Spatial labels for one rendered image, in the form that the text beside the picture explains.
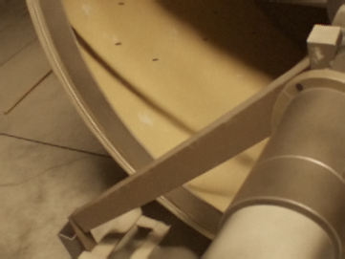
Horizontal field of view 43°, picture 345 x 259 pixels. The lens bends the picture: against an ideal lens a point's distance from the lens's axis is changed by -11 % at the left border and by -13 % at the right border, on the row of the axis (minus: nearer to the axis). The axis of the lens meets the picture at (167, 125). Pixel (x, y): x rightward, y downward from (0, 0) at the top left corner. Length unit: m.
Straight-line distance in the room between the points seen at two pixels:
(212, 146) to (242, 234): 0.55
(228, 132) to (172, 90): 0.63
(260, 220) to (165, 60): 1.17
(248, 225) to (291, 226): 0.03
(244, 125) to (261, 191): 0.46
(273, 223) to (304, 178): 0.05
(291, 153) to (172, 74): 1.11
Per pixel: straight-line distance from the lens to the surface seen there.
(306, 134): 0.40
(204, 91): 1.53
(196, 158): 0.92
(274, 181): 0.36
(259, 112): 0.78
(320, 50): 0.64
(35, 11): 1.21
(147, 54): 1.43
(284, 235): 0.33
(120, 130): 1.22
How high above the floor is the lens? 1.21
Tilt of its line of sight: 32 degrees down
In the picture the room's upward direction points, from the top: 17 degrees counter-clockwise
